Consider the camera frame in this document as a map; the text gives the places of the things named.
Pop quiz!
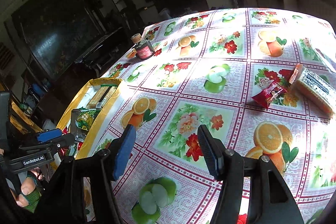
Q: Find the silver foil snack bag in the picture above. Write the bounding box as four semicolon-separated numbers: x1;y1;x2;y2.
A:
70;107;101;142

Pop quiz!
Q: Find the green wafer pack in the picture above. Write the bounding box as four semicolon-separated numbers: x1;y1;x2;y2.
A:
86;84;118;109

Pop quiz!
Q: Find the red small snack packet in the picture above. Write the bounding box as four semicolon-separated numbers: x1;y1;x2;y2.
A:
252;81;287;109

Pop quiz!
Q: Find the orange cracker pack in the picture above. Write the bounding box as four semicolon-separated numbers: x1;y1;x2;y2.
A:
289;63;335;118

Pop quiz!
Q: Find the left hand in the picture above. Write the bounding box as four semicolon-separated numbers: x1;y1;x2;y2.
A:
6;167;43;213

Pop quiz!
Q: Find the yellow-taped white box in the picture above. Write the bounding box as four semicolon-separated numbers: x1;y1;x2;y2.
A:
55;77;127;165

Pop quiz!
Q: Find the floral fruit tablecloth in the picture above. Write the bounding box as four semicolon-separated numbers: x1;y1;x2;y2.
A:
56;7;336;224

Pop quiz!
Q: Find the red-labelled dark jar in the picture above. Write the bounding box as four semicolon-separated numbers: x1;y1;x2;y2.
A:
131;33;155;60

